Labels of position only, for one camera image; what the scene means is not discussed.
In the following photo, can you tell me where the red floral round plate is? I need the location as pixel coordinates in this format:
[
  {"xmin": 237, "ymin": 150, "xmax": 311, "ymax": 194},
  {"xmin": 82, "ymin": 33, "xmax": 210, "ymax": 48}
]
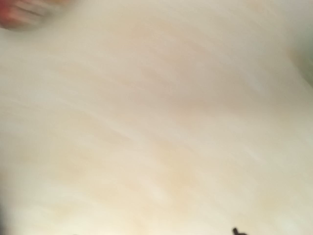
[{"xmin": 0, "ymin": 0, "xmax": 69, "ymax": 29}]

